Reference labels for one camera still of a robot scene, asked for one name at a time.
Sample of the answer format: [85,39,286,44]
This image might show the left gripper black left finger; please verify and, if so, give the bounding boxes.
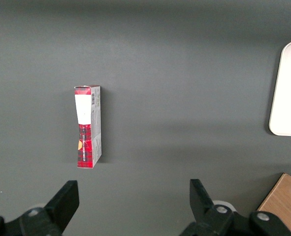
[0,180,80,236]

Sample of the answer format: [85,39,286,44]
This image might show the red and grey carton box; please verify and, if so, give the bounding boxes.
[73,85,103,170]

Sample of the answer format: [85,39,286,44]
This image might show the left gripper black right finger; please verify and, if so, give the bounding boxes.
[179,178,291,236]

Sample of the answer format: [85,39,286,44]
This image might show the wooden drawer cabinet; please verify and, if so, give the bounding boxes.
[257,173,291,236]

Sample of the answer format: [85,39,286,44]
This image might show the cream plastic tray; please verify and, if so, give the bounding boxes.
[268,40,291,137]

